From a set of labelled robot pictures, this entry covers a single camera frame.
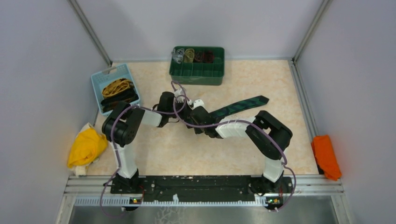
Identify brown rolled tie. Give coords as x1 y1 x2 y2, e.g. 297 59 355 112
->
193 50 205 63

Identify yellow patterned tie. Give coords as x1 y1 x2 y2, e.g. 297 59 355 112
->
101 78 134 98

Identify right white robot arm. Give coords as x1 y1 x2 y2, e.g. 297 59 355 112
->
190 106 293 192

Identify light blue plastic basket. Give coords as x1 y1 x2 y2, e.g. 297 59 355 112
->
91 63 141 116

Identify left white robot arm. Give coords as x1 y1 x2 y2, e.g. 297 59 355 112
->
102 91 176 193

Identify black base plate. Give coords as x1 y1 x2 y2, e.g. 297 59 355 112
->
109 175 293 203

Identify olive rolled tie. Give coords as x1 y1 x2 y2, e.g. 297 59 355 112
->
184 48 195 63

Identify green plaid tie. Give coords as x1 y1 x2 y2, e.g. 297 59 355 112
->
209 95 269 119

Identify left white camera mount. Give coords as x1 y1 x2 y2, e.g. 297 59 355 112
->
174 88 186 98

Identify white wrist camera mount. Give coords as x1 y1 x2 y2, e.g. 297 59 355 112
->
192 99 205 110

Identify green compartment organizer box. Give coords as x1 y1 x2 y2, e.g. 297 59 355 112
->
169 46 225 86

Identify silver rolled tie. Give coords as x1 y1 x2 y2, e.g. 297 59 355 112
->
171 48 185 64

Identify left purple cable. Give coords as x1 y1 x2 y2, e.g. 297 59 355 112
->
99 81 188 218

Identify orange cloth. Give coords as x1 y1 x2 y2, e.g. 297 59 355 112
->
311 135 342 181

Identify dark navy tie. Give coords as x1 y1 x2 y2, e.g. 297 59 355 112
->
100 89 139 112

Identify yellow cloth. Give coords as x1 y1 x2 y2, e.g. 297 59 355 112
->
67 123 108 176

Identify red black rolled tie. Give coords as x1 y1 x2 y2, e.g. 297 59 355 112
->
203 50 214 63

